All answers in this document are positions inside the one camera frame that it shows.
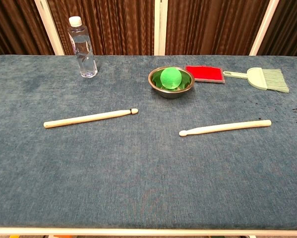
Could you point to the plain pale wooden drumstick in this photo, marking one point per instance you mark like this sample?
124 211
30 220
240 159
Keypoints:
225 127

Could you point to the stainless steel bowl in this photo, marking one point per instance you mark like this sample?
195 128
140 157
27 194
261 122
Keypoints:
171 92

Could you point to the green ball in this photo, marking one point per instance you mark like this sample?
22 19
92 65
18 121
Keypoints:
171 78

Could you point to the blue fabric table cover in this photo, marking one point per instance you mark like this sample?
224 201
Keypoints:
138 168

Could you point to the red lint brush pad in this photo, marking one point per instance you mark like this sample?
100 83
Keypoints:
204 73

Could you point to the clear plastic water bottle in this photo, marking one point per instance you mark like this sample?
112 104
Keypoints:
83 49

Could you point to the brown pleated curtain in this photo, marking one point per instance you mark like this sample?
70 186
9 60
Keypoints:
118 24

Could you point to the pale green hand brush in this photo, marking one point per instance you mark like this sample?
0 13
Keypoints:
257 78

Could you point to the white partition frame post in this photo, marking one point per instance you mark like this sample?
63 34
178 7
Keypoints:
263 27
160 27
49 27

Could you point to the white table frame rail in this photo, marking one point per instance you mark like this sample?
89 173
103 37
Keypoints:
148 232

